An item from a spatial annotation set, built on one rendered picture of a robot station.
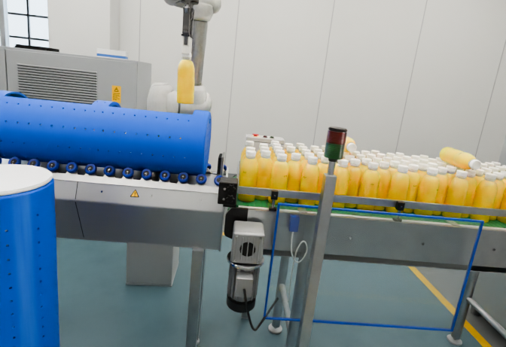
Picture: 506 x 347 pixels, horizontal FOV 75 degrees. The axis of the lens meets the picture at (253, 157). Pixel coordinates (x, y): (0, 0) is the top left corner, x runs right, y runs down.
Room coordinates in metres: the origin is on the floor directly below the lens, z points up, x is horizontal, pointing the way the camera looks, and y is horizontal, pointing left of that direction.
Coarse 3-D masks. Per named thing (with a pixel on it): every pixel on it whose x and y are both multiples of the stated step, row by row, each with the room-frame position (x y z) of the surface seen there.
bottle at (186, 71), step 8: (184, 64) 1.37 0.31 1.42; (192, 64) 1.39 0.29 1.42; (184, 72) 1.36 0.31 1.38; (192, 72) 1.38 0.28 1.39; (184, 80) 1.36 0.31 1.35; (192, 80) 1.38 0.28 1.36; (184, 88) 1.36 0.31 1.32; (192, 88) 1.38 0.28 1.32; (184, 96) 1.36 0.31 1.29; (192, 96) 1.38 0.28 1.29
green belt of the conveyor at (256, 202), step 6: (240, 204) 1.22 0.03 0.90; (246, 204) 1.23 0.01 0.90; (252, 204) 1.24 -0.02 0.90; (258, 204) 1.24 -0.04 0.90; (264, 204) 1.25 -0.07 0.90; (270, 204) 1.26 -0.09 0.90; (378, 210) 1.33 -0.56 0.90; (384, 210) 1.33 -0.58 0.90; (438, 216) 1.33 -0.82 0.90; (492, 222) 1.33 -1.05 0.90; (498, 222) 1.33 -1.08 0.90
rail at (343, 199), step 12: (240, 192) 1.20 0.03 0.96; (252, 192) 1.21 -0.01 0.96; (264, 192) 1.21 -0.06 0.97; (288, 192) 1.21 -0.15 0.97; (300, 192) 1.22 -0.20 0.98; (360, 204) 1.23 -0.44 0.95; (372, 204) 1.23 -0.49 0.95; (384, 204) 1.24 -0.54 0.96; (408, 204) 1.24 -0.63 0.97; (420, 204) 1.24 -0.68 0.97; (432, 204) 1.25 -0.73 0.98; (444, 204) 1.25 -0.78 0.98; (504, 216) 1.26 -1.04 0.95
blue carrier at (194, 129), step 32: (0, 96) 1.29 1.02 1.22; (0, 128) 1.22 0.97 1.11; (32, 128) 1.22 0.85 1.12; (64, 128) 1.23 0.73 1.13; (96, 128) 1.24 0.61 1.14; (128, 128) 1.25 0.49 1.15; (160, 128) 1.27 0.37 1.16; (192, 128) 1.28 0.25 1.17; (64, 160) 1.27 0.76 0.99; (96, 160) 1.27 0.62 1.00; (128, 160) 1.26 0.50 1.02; (160, 160) 1.26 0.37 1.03; (192, 160) 1.26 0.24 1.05
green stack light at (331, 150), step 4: (328, 144) 1.05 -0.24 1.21; (332, 144) 1.04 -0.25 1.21; (328, 148) 1.05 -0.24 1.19; (332, 148) 1.04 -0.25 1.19; (336, 148) 1.04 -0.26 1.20; (340, 148) 1.04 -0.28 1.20; (344, 148) 1.06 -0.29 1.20; (324, 152) 1.07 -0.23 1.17; (328, 152) 1.05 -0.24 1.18; (332, 152) 1.04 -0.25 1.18; (336, 152) 1.04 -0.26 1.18; (340, 152) 1.04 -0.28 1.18; (324, 156) 1.06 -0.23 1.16; (328, 156) 1.04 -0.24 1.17; (332, 156) 1.04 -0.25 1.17; (336, 156) 1.04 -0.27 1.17; (340, 156) 1.04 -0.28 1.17
